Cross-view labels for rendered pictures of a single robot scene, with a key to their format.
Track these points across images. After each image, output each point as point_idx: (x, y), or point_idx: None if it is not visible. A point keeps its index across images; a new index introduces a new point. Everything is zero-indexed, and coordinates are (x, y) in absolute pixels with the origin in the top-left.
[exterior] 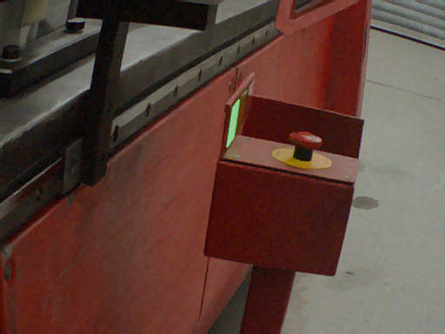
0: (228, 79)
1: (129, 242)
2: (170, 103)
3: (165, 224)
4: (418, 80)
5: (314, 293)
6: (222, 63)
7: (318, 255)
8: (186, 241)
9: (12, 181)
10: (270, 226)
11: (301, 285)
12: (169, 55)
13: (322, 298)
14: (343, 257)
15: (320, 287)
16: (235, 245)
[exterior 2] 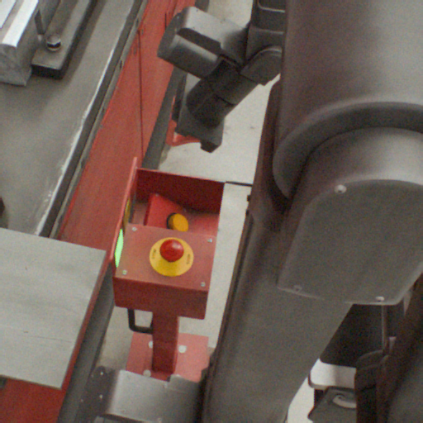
0: (131, 55)
1: None
2: (80, 175)
3: (97, 204)
4: None
5: (238, 19)
6: (123, 60)
7: (189, 312)
8: (119, 169)
9: None
10: (154, 301)
11: (228, 9)
12: (67, 173)
13: (244, 26)
14: None
15: (243, 11)
16: (133, 305)
